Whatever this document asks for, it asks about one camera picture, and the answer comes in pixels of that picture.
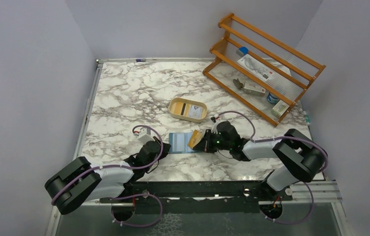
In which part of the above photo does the long white printed box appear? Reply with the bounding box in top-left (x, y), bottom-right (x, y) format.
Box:
top-left (237, 54), bottom-right (276, 83)

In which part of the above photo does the blue white can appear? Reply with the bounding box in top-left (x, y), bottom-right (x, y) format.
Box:
top-left (267, 92), bottom-right (280, 104)

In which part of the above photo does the blue grey eraser block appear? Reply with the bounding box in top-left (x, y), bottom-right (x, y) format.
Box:
top-left (236, 47), bottom-right (248, 57)

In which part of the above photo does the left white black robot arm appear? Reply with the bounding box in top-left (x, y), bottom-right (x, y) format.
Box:
top-left (44, 141), bottom-right (171, 215)

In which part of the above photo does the small beige red box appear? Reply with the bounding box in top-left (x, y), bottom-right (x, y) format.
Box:
top-left (243, 80), bottom-right (266, 97)

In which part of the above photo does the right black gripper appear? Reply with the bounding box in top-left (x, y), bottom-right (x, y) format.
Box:
top-left (193, 128), bottom-right (232, 153)

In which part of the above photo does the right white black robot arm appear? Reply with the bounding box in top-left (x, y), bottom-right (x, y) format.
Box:
top-left (187, 121), bottom-right (328, 200)

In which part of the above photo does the card in tray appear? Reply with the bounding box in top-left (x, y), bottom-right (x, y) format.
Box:
top-left (187, 105), bottom-right (204, 119)

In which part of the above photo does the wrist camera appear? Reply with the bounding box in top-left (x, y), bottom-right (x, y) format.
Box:
top-left (210, 114), bottom-right (222, 133)
top-left (137, 127), bottom-right (154, 145)

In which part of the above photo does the orange wooden rack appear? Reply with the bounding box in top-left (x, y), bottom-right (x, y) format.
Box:
top-left (203, 13), bottom-right (326, 126)

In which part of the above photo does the yellow orange card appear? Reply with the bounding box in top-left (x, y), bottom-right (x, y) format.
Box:
top-left (187, 130), bottom-right (204, 150)

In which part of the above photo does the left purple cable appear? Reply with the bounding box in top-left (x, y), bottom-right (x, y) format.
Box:
top-left (51, 125), bottom-right (164, 228)

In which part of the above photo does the green marker at table edge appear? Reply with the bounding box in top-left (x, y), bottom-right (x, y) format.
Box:
top-left (303, 111), bottom-right (310, 126)

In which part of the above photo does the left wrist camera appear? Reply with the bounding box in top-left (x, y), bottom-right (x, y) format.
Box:
top-left (137, 127), bottom-right (154, 145)

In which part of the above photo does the blue leather card holder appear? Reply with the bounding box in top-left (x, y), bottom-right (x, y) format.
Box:
top-left (169, 132), bottom-right (196, 154)

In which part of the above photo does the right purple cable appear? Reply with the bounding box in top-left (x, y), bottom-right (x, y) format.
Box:
top-left (216, 111), bottom-right (329, 225)

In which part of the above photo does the small green white box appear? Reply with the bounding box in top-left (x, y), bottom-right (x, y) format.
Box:
top-left (271, 100), bottom-right (290, 118)

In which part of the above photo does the yellow oval tray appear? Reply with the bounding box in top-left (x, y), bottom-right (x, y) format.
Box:
top-left (168, 97), bottom-right (208, 123)

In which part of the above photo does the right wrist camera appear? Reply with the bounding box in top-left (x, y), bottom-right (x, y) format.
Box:
top-left (210, 114), bottom-right (222, 133)

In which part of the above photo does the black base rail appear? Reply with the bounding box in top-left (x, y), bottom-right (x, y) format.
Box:
top-left (99, 180), bottom-right (293, 214)

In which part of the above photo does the brown small figurine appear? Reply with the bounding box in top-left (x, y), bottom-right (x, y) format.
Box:
top-left (233, 79), bottom-right (244, 90)

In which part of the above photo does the purple cable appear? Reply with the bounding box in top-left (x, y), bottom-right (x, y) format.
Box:
top-left (216, 111), bottom-right (329, 225)
top-left (51, 125), bottom-right (164, 228)

